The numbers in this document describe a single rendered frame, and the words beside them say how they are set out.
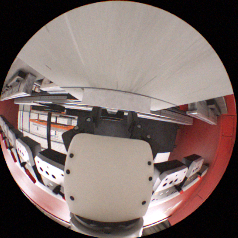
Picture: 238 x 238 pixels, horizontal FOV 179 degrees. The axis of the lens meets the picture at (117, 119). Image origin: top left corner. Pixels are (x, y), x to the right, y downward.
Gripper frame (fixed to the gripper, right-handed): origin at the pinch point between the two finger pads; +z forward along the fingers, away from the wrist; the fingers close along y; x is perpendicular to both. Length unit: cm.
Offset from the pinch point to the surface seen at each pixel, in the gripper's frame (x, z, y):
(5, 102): -14, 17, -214
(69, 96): 0.0, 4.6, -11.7
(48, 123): -70, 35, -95
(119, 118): -17.1, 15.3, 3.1
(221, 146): -3, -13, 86
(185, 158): -14.6, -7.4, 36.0
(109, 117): -18.2, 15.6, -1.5
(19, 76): 10.2, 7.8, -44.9
